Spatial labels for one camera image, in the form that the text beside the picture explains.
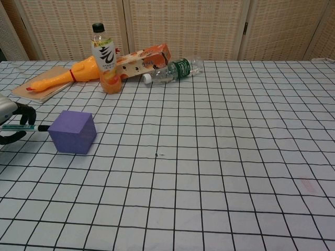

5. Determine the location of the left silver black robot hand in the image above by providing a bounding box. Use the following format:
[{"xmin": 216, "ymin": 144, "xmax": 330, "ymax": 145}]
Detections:
[{"xmin": 0, "ymin": 95, "xmax": 37, "ymax": 145}]

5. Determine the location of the green marker with black cap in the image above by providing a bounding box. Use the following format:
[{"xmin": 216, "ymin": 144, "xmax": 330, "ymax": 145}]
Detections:
[{"xmin": 1, "ymin": 124, "xmax": 51, "ymax": 132}]

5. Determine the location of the purple foam cube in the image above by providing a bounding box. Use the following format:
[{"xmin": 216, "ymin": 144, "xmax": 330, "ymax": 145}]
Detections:
[{"xmin": 48, "ymin": 110, "xmax": 98, "ymax": 156}]

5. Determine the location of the brown notebook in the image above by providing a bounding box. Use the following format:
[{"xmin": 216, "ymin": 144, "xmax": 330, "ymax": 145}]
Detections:
[{"xmin": 11, "ymin": 65, "xmax": 73, "ymax": 105}]

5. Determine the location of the yellow rubber chicken toy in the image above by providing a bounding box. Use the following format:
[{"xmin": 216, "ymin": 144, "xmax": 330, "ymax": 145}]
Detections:
[{"xmin": 26, "ymin": 48, "xmax": 123, "ymax": 93}]

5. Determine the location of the orange juice bottle black cap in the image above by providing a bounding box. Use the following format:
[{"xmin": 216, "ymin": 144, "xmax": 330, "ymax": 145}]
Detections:
[{"xmin": 91, "ymin": 22, "xmax": 122, "ymax": 95}]

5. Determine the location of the orange carton box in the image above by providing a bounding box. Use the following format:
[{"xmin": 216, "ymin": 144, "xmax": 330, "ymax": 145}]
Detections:
[{"xmin": 115, "ymin": 43, "xmax": 172, "ymax": 81}]

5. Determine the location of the clear water bottle green label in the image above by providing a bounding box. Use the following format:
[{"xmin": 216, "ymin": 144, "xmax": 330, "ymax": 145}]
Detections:
[{"xmin": 142, "ymin": 55, "xmax": 205, "ymax": 85}]

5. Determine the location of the woven folding screen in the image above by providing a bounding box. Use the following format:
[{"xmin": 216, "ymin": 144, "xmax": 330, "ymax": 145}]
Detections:
[{"xmin": 0, "ymin": 0, "xmax": 335, "ymax": 62}]

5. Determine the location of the white black checkered tablecloth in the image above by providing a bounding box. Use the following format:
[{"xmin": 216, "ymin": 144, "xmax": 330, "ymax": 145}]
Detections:
[{"xmin": 0, "ymin": 60, "xmax": 335, "ymax": 251}]

